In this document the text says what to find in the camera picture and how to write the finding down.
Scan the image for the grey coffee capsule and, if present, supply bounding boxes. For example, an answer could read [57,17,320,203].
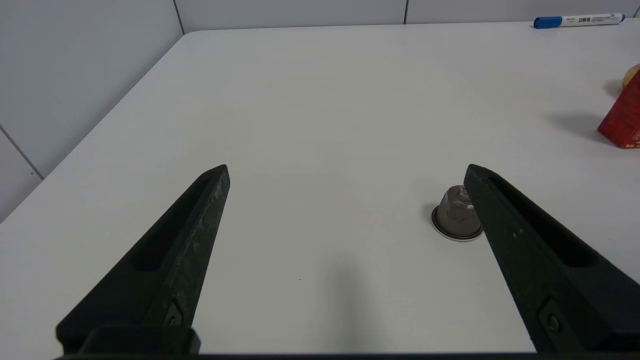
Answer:
[430,185,485,243]

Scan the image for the cream puff pastry toy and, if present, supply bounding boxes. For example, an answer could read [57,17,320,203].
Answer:
[622,63,640,90]

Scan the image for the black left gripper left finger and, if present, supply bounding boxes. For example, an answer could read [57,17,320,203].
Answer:
[56,164,231,356]

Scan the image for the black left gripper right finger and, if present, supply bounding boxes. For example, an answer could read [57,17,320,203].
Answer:
[463,163,640,353]

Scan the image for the blue white marker pen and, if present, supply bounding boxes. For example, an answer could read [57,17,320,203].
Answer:
[533,12,626,29]

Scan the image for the red milk carton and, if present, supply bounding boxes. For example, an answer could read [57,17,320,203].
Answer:
[597,75,640,150]

